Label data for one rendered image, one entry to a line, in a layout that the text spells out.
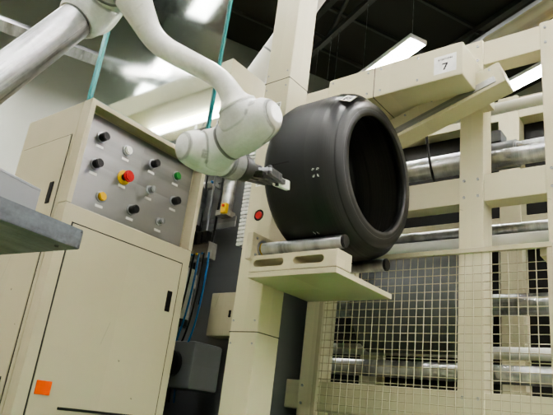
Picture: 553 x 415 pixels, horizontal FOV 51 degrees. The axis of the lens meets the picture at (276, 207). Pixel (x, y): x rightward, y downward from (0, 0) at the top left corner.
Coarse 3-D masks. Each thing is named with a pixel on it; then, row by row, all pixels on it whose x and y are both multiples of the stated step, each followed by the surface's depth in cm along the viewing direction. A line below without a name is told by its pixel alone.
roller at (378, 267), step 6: (354, 264) 210; (360, 264) 209; (366, 264) 207; (372, 264) 206; (378, 264) 204; (384, 264) 203; (354, 270) 211; (360, 270) 209; (366, 270) 208; (372, 270) 206; (378, 270) 205; (384, 270) 204
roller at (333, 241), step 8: (288, 240) 197; (296, 240) 195; (304, 240) 192; (312, 240) 190; (320, 240) 188; (328, 240) 186; (336, 240) 184; (344, 240) 183; (264, 248) 202; (272, 248) 200; (280, 248) 198; (288, 248) 196; (296, 248) 194; (304, 248) 192; (312, 248) 190; (320, 248) 188; (328, 248) 187; (344, 248) 185
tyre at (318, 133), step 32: (288, 128) 197; (320, 128) 187; (352, 128) 192; (384, 128) 214; (288, 160) 191; (320, 160) 183; (352, 160) 239; (384, 160) 231; (288, 192) 190; (320, 192) 183; (352, 192) 187; (384, 192) 232; (288, 224) 195; (320, 224) 188; (352, 224) 187; (384, 224) 226; (352, 256) 197
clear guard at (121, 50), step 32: (160, 0) 226; (192, 0) 241; (224, 0) 257; (128, 32) 212; (192, 32) 238; (224, 32) 254; (96, 64) 199; (128, 64) 210; (160, 64) 222; (96, 96) 197; (128, 96) 208; (160, 96) 220; (192, 96) 234; (160, 128) 218; (192, 128) 231
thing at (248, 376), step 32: (288, 0) 255; (288, 32) 247; (288, 64) 240; (288, 96) 234; (256, 160) 232; (256, 192) 225; (256, 224) 219; (256, 288) 208; (256, 320) 203; (256, 352) 200; (224, 384) 202; (256, 384) 198
